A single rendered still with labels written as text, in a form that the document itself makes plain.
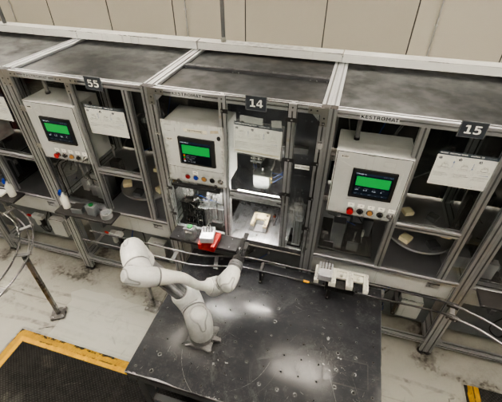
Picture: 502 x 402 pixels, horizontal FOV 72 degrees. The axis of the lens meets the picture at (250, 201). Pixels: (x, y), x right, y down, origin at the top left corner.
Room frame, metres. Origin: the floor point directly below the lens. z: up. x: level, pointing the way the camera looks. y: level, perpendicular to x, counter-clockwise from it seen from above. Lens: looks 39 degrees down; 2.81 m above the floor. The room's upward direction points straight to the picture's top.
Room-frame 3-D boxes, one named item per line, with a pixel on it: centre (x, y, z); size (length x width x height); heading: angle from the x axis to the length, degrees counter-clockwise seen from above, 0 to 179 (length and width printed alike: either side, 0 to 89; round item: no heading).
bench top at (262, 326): (1.28, -0.10, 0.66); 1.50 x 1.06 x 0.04; 74
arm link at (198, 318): (1.21, 0.32, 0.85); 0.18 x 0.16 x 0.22; 26
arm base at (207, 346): (1.20, 0.30, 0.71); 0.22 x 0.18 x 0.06; 74
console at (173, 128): (2.07, 0.34, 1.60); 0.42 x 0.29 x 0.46; 74
